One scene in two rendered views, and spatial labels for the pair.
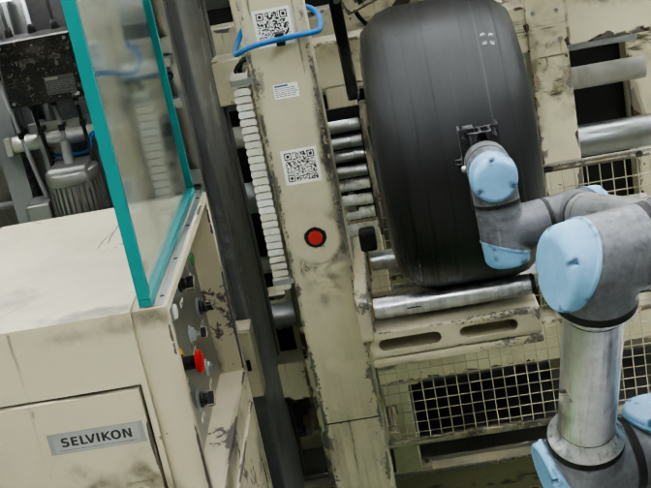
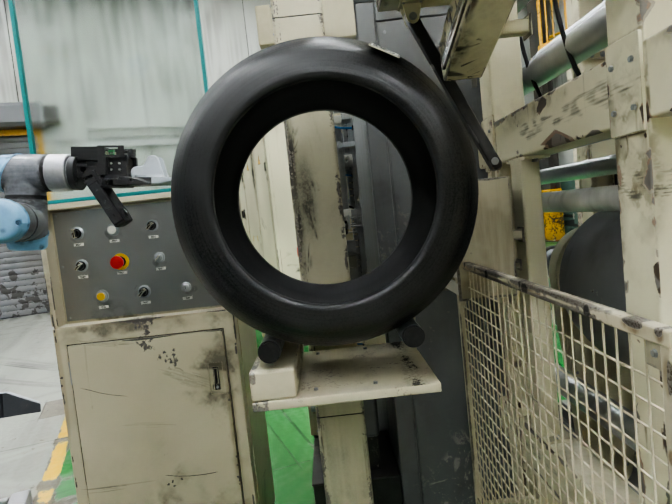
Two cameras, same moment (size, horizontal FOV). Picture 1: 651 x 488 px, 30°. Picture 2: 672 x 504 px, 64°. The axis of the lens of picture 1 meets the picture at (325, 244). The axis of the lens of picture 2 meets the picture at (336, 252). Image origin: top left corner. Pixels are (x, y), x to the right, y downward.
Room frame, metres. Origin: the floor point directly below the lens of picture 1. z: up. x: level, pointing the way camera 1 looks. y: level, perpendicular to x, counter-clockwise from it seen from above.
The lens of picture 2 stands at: (2.37, -1.44, 1.15)
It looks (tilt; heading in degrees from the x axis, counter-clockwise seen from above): 4 degrees down; 85
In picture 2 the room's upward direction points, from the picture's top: 6 degrees counter-clockwise
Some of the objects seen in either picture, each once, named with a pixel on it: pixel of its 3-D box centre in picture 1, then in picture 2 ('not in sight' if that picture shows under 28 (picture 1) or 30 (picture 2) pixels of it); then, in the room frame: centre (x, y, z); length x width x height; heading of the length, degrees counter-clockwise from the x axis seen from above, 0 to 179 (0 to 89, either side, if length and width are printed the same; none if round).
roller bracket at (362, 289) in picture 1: (363, 286); not in sight; (2.49, -0.07, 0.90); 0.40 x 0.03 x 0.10; 175
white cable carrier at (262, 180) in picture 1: (263, 181); not in sight; (2.45, 0.10, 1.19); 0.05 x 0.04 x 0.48; 175
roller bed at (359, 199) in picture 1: (333, 174); (473, 237); (2.87, -0.05, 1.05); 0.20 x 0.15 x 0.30; 85
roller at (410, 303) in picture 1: (451, 296); (277, 332); (2.34, -0.24, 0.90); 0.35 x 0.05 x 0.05; 85
